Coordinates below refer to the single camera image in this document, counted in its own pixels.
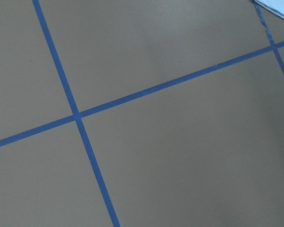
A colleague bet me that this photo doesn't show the light blue t-shirt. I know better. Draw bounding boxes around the light blue t-shirt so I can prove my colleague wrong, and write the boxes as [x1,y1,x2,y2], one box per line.
[254,0,284,19]

